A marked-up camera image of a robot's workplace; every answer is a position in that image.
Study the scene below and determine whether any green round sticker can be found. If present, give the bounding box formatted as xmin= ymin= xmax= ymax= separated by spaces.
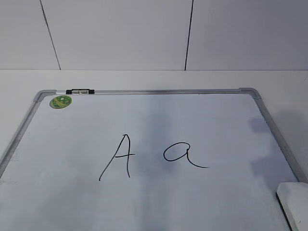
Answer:
xmin=50 ymin=95 xmax=72 ymax=109

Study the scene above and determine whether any white whiteboard with metal frame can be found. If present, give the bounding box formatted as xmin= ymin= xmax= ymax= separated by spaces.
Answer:
xmin=0 ymin=88 xmax=308 ymax=231

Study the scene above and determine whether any white whiteboard eraser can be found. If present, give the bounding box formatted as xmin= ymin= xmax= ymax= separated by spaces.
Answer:
xmin=276 ymin=182 xmax=308 ymax=231

